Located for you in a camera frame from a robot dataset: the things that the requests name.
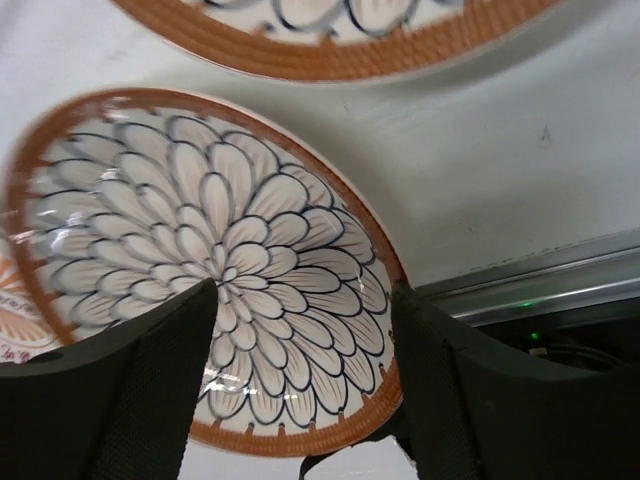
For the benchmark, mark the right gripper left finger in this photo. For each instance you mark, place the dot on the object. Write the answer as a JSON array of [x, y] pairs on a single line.
[[118, 405]]

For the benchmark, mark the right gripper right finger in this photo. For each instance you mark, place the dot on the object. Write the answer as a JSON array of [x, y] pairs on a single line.
[[479, 409]]

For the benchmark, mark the orange sunburst plate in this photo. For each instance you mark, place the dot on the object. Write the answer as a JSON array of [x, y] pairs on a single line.
[[23, 334]]

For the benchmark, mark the white plate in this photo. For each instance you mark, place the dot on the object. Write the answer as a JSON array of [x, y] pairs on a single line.
[[119, 200]]

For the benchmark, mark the flower pattern plate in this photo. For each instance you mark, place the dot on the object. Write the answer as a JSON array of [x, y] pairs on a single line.
[[326, 42]]

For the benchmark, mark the aluminium table edge rail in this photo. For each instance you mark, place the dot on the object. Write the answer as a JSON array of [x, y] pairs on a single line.
[[598, 273]]

